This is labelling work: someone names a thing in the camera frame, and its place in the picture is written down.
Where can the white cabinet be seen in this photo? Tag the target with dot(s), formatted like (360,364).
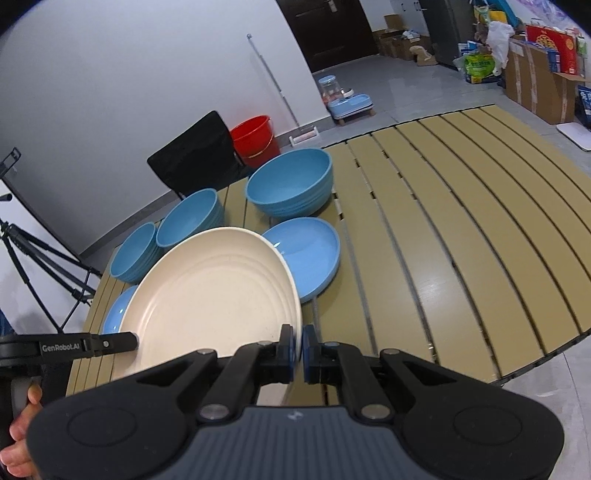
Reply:
(415,14)

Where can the white plastic bag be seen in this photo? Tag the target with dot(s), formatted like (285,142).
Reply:
(501,39)

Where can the large cardboard box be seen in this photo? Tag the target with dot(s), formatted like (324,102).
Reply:
(535,83)

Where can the white floor squeegee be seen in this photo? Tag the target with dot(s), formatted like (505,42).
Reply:
(304,137)

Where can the black folding chair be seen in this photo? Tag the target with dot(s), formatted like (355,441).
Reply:
(194,152)

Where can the blue printed bag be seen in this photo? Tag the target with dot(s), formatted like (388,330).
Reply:
(585,106)

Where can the blue plate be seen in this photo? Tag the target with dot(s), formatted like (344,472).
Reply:
(309,254)
(115,314)

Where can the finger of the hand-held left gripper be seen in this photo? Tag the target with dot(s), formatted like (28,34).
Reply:
(117,342)

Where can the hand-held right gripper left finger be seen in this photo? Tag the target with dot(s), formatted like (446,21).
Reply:
(288,353)

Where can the white flat board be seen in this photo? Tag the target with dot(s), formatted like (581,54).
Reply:
(577,137)

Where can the black tripod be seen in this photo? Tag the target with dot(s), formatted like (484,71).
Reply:
(9,230)

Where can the dark wooden door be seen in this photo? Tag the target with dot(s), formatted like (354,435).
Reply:
(332,32)

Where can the small blue bowl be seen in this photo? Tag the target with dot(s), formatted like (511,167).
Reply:
(134,254)

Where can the green bag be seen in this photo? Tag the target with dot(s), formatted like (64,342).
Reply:
(480,67)

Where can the grey refrigerator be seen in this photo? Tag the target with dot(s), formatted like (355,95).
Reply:
(455,32)

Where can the blue white carton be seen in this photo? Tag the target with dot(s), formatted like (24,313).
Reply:
(467,50)

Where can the open cardboard box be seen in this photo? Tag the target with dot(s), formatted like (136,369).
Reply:
(408,48)

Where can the large blue bowl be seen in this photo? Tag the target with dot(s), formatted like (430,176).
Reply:
(286,184)

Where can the cardboard cat scratcher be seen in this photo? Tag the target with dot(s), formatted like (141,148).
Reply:
(422,56)

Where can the blue pet feeder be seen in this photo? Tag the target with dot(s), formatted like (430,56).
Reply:
(351,102)

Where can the small cardboard box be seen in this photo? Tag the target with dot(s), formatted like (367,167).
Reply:
(392,23)

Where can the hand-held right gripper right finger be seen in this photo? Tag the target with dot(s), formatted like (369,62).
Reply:
(309,355)

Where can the person's left hand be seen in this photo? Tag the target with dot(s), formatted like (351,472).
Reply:
(18,429)

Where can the red bucket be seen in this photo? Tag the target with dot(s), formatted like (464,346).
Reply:
(254,138)

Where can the medium blue bowl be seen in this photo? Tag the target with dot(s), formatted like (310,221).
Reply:
(189,217)

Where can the cream plate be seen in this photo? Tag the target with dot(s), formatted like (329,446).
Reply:
(207,300)

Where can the black video camera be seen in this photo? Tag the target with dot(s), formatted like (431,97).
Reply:
(10,161)

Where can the red gift box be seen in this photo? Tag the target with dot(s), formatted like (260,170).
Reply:
(551,48)

